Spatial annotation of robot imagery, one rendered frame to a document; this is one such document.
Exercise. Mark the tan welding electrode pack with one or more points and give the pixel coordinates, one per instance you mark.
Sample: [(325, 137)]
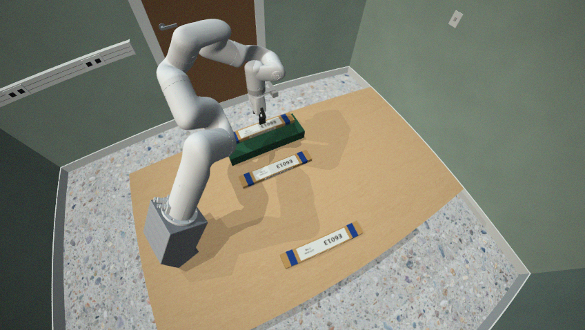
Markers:
[(275, 168)]

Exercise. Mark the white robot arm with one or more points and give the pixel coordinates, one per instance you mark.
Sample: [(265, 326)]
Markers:
[(202, 149)]

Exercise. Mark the dark green low platform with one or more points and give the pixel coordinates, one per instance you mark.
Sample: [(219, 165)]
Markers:
[(263, 143)]

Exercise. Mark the cardboard welding electrode pack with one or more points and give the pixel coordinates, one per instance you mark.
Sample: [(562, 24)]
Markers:
[(256, 129)]

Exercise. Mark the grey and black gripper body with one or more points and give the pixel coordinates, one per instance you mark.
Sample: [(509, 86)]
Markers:
[(257, 102)]

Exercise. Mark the tan cardboard pack with blue bands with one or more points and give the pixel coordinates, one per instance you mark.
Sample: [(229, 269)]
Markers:
[(320, 245)]

